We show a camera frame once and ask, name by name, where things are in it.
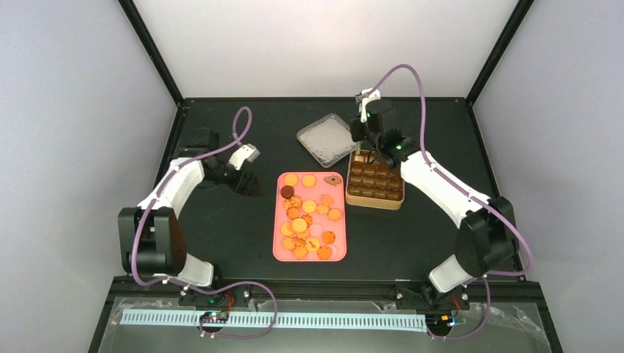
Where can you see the clear plastic lid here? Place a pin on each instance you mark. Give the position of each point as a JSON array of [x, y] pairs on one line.
[[328, 140]]

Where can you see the orange round cookie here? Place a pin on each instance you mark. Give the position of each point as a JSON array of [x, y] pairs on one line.
[[309, 206], [327, 200], [290, 180], [309, 181]]

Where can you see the dark chocolate cookie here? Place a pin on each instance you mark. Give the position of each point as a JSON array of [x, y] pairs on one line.
[[287, 191]]

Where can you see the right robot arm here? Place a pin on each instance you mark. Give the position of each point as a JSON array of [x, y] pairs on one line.
[[486, 231]]

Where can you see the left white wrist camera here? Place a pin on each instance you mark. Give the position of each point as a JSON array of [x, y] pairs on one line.
[[244, 153]]

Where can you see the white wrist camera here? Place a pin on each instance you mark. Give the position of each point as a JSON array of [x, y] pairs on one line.
[[366, 96], [244, 153]]

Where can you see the gold cookie tin box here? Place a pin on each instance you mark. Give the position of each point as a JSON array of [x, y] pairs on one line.
[[372, 183]]

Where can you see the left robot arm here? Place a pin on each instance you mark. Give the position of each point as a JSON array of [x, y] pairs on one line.
[[153, 247]]

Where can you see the pale pink cookie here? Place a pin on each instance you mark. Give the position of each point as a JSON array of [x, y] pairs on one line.
[[316, 230]]

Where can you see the pink plastic tray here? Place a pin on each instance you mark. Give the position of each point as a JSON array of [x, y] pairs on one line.
[[288, 246]]

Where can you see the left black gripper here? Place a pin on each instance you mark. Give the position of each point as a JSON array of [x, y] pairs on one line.
[[243, 189]]

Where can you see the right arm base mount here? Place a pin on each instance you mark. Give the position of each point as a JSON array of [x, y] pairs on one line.
[[423, 297]]

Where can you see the white slotted cable duct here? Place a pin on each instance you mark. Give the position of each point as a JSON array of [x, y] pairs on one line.
[[262, 320]]

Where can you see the brown flower cookie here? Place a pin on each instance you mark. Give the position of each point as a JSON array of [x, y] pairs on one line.
[[333, 180]]

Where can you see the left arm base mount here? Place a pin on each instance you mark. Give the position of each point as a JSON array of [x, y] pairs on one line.
[[230, 298]]

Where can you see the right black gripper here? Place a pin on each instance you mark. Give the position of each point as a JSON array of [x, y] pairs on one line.
[[355, 134]]

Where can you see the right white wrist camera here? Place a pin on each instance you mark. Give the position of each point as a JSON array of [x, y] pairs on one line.
[[366, 96]]

